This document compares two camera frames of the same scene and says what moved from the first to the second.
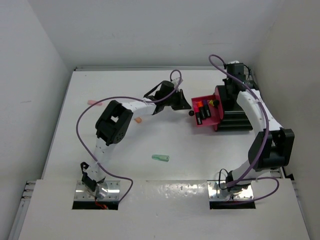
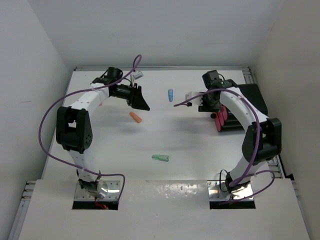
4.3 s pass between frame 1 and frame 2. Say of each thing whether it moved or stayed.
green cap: stayed
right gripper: moved
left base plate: stayed
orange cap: stayed
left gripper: moved
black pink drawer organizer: moved
